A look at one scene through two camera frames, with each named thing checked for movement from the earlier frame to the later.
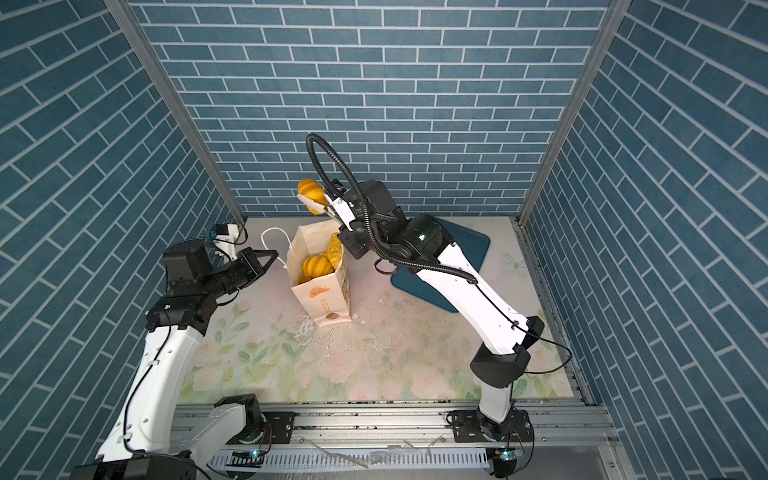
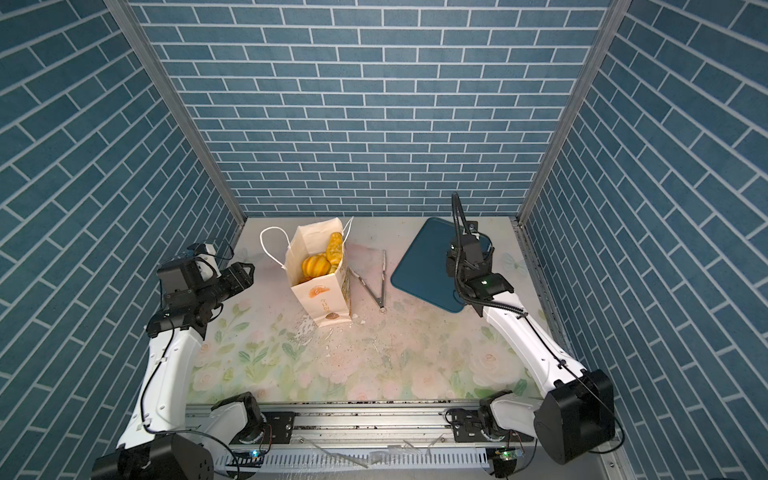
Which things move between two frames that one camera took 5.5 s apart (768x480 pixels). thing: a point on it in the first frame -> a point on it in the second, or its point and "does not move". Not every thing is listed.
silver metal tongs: x=330 y=209 -> x=380 y=300
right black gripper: x=356 y=246 -> x=450 y=263
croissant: x=334 y=250 does not move
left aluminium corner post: x=135 y=29 does not move
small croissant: x=315 y=265 does not move
